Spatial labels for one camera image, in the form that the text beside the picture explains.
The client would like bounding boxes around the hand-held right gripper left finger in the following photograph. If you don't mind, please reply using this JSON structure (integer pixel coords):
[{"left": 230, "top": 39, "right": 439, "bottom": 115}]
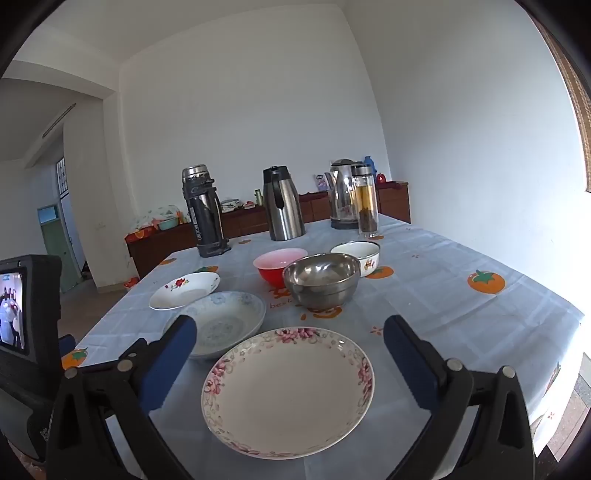
[{"left": 45, "top": 315, "right": 198, "bottom": 480}]

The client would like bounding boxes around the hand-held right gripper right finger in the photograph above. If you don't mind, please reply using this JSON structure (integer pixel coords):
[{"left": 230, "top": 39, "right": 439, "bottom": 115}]
[{"left": 383, "top": 315, "right": 535, "bottom": 480}]

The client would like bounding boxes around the white plate red flower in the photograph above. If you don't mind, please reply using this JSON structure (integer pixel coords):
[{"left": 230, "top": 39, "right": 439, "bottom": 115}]
[{"left": 148, "top": 271, "right": 221, "bottom": 311}]

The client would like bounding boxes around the blue patterned plate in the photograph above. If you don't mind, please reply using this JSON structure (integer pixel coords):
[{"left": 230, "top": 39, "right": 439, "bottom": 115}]
[{"left": 163, "top": 291, "right": 267, "bottom": 361}]

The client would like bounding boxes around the white enamel bowl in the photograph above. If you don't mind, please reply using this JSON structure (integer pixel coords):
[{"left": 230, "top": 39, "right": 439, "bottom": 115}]
[{"left": 330, "top": 241, "right": 381, "bottom": 278}]

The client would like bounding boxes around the stainless steel bowl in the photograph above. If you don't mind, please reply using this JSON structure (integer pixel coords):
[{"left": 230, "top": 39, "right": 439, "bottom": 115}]
[{"left": 283, "top": 253, "right": 361, "bottom": 310}]

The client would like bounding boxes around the pink floral rim plate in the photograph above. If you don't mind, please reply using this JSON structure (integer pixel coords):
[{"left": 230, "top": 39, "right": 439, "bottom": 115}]
[{"left": 201, "top": 327, "right": 376, "bottom": 460}]

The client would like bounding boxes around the red plastic bowl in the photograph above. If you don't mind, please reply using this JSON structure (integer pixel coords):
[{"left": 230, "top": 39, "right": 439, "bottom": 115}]
[{"left": 253, "top": 248, "right": 309, "bottom": 288}]

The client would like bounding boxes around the green door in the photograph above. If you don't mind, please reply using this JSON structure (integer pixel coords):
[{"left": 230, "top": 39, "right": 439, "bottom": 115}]
[{"left": 38, "top": 205, "right": 77, "bottom": 291}]

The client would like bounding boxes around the persimmon print tablecloth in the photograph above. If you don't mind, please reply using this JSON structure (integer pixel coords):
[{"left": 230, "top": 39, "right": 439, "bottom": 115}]
[{"left": 60, "top": 215, "right": 585, "bottom": 480}]

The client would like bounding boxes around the barred window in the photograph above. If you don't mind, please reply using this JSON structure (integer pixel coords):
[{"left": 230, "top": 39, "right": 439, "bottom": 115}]
[{"left": 55, "top": 157, "right": 70, "bottom": 199}]

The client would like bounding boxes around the brown wooden sideboard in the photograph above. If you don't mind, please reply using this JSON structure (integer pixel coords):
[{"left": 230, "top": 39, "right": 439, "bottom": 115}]
[{"left": 124, "top": 181, "right": 411, "bottom": 280}]

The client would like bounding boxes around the mesh food cover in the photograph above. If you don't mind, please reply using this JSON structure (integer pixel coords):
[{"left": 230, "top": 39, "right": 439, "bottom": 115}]
[{"left": 134, "top": 205, "right": 181, "bottom": 232}]

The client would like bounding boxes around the dark worn thermos flask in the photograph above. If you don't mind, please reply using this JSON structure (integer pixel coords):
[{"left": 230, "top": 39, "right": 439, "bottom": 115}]
[{"left": 181, "top": 165, "right": 232, "bottom": 258}]

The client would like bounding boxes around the glass tea bottle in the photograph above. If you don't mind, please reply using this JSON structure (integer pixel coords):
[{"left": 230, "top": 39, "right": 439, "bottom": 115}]
[{"left": 351, "top": 165, "right": 379, "bottom": 239}]

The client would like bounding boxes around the steel electric kettle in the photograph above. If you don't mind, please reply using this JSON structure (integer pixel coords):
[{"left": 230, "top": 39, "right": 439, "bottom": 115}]
[{"left": 324, "top": 159, "right": 370, "bottom": 230}]

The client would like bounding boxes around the ceiling tube light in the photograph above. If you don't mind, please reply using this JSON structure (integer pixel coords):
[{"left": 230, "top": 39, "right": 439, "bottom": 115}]
[{"left": 41, "top": 104, "right": 77, "bottom": 139}]

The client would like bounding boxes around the steel carafe black handle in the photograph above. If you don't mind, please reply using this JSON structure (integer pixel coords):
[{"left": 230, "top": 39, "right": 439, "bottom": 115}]
[{"left": 263, "top": 166, "right": 306, "bottom": 241}]

